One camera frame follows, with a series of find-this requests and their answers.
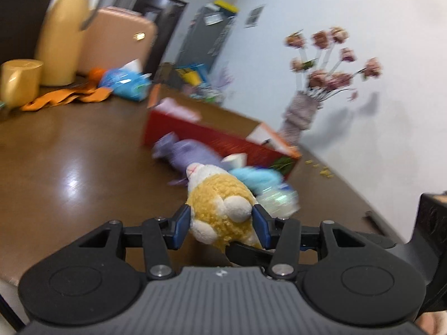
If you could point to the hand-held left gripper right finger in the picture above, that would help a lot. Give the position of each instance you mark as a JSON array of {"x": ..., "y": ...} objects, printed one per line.
[{"x": 261, "y": 224}]

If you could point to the blue tissue pack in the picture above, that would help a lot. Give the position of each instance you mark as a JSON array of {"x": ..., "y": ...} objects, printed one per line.
[{"x": 127, "y": 83}]

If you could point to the wall picture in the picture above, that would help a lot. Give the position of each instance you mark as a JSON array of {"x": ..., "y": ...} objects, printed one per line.
[{"x": 255, "y": 16}]

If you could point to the paper on refrigerator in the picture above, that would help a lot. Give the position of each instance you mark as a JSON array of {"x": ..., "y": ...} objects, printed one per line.
[{"x": 213, "y": 18}]

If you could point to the yellow box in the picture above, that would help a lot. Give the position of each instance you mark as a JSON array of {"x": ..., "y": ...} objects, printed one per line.
[{"x": 226, "y": 5}]

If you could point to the dark wooden door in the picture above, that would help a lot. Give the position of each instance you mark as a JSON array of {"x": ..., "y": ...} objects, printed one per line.
[{"x": 157, "y": 10}]

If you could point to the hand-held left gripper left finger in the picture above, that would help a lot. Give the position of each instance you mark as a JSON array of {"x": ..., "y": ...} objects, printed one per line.
[{"x": 182, "y": 224}]

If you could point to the grey refrigerator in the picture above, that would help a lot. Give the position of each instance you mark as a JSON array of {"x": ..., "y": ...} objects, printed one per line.
[{"x": 204, "y": 42}]

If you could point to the clear plastic bag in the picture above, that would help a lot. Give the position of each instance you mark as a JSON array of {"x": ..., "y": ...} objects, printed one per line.
[{"x": 281, "y": 199}]

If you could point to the purple feather decoration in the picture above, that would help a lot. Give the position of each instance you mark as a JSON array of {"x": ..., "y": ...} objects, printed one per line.
[{"x": 223, "y": 76}]

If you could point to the blue and yellow bags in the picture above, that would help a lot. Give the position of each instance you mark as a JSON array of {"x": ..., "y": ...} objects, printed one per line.
[{"x": 190, "y": 74}]

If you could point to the yellow thermos jug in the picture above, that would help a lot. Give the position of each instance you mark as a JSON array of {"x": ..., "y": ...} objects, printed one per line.
[{"x": 63, "y": 38}]

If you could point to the orange fruit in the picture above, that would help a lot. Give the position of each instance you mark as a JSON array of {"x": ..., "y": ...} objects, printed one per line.
[{"x": 95, "y": 75}]

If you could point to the yellow mug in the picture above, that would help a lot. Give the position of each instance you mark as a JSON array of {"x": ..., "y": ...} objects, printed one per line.
[{"x": 19, "y": 82}]

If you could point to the black paper bag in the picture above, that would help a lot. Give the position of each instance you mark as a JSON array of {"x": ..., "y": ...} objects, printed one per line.
[{"x": 21, "y": 14}]

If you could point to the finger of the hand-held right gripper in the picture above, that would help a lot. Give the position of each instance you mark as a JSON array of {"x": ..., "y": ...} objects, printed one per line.
[{"x": 248, "y": 255}]

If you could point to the yellow plush toy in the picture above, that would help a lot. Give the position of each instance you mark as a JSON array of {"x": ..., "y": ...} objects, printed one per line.
[{"x": 220, "y": 202}]

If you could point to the light blue fluffy cloth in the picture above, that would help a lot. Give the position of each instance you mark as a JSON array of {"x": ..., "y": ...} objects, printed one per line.
[{"x": 256, "y": 177}]

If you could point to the dried pink roses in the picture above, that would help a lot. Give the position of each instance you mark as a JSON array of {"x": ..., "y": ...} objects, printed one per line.
[{"x": 331, "y": 76}]

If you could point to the pink suitcase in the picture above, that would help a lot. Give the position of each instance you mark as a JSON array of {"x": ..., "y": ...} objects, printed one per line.
[{"x": 115, "y": 38}]

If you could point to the red cardboard box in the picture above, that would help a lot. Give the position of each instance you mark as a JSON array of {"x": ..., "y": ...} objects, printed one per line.
[{"x": 209, "y": 138}]

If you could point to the yellow crumbs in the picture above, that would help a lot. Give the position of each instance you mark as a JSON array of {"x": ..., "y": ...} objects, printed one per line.
[{"x": 323, "y": 171}]

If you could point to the black phone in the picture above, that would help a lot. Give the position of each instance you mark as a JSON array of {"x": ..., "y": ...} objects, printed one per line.
[{"x": 374, "y": 221}]

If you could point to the grey ribbed vase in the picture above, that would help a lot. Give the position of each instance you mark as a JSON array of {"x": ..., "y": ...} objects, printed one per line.
[{"x": 300, "y": 118}]

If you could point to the lavender towel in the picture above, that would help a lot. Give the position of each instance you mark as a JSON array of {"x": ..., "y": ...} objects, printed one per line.
[{"x": 192, "y": 155}]

